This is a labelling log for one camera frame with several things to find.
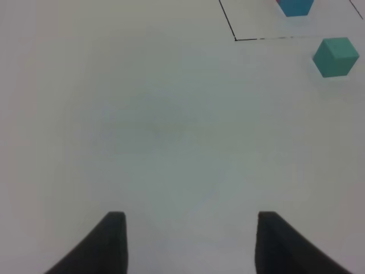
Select blue template block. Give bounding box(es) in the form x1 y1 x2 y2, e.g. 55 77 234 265
278 0 314 17

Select green block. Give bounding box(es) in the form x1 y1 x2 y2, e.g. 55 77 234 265
313 37 360 78

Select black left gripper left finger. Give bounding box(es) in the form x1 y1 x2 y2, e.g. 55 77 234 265
47 211 128 274

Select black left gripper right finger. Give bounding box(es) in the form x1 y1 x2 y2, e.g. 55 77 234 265
254 211 350 274

